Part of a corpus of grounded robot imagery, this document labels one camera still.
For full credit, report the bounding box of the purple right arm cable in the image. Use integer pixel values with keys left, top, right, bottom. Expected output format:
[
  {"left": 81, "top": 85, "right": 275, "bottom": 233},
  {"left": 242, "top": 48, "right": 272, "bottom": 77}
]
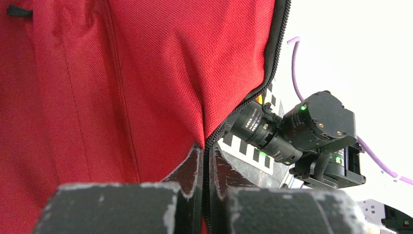
[{"left": 286, "top": 36, "right": 413, "bottom": 186}]

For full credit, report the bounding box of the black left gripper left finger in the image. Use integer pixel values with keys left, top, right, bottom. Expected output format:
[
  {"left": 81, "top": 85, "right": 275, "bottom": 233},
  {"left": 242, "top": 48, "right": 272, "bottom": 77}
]
[{"left": 33, "top": 145, "right": 203, "bottom": 234}]

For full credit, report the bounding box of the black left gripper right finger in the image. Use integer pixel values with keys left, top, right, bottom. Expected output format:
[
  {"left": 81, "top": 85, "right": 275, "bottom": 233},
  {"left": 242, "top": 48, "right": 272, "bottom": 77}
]
[{"left": 209, "top": 145, "right": 368, "bottom": 234}]

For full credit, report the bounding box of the black white chessboard mat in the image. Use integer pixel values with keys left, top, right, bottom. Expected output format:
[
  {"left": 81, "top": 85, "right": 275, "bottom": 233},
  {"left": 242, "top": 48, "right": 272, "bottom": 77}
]
[{"left": 218, "top": 84, "right": 289, "bottom": 176}]

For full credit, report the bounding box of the red student backpack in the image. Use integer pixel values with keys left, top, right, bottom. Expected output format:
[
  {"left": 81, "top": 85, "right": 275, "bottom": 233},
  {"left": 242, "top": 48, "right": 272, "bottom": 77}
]
[{"left": 0, "top": 0, "right": 291, "bottom": 234}]

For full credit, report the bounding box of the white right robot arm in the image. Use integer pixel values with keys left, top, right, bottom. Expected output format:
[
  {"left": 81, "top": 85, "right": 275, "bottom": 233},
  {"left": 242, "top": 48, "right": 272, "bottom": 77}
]
[{"left": 211, "top": 91, "right": 413, "bottom": 234}]

